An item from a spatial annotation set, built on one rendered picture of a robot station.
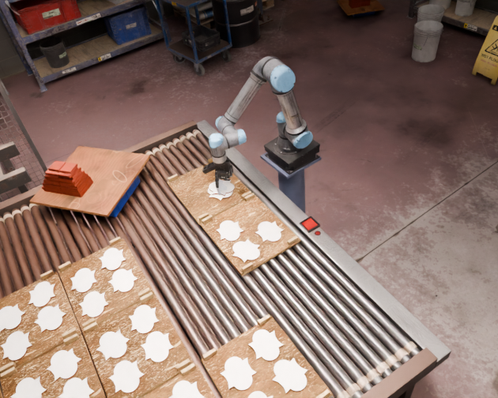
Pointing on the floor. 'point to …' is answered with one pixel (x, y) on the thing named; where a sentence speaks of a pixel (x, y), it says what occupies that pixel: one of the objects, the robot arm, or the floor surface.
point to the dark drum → (238, 21)
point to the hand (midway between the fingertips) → (221, 186)
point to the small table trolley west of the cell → (182, 51)
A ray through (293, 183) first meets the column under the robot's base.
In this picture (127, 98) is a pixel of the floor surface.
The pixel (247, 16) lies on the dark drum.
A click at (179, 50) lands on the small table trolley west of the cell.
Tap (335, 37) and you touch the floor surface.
